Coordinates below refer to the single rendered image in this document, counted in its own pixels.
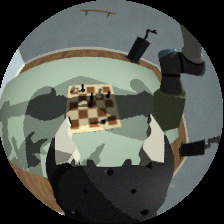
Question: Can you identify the brown and cream chessboard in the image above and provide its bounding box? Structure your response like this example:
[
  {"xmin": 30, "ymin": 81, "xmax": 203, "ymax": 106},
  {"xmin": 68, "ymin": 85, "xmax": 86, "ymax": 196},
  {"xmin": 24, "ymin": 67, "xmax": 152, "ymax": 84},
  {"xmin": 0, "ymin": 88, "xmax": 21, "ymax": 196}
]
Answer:
[{"xmin": 66, "ymin": 84, "xmax": 121, "ymax": 133}]

